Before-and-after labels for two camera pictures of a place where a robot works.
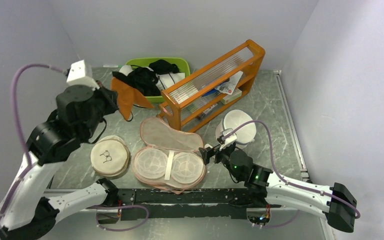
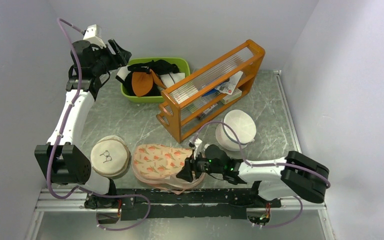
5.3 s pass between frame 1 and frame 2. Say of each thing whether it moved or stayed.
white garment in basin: stayed
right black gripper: moved
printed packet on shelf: stayed
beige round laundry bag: stayed
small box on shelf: stayed
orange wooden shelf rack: stayed
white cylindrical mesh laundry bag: stayed
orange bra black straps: moved
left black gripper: moved
